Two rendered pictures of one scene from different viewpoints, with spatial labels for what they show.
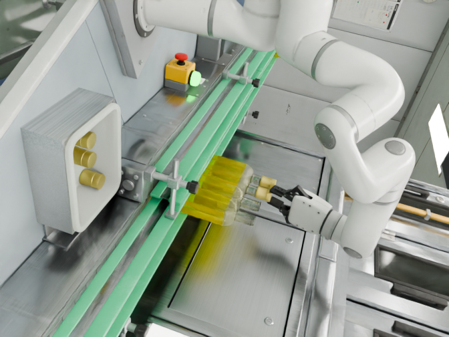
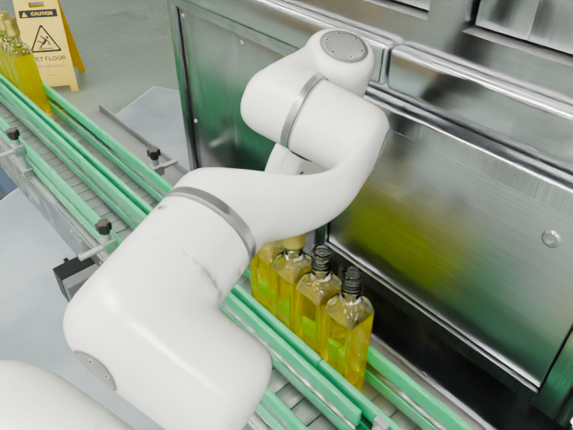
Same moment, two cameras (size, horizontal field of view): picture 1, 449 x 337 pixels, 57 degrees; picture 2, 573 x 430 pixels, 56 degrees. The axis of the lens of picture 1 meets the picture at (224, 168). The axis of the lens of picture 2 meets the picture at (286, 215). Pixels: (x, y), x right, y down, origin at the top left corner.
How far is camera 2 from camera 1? 0.74 m
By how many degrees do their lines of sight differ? 31
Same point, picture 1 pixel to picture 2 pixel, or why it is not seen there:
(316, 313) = (522, 132)
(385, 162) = (146, 405)
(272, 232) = not seen: hidden behind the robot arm
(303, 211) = not seen: hidden behind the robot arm
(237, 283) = (475, 266)
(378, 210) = (269, 222)
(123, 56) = not seen: outside the picture
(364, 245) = (359, 180)
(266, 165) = (231, 124)
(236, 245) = (397, 241)
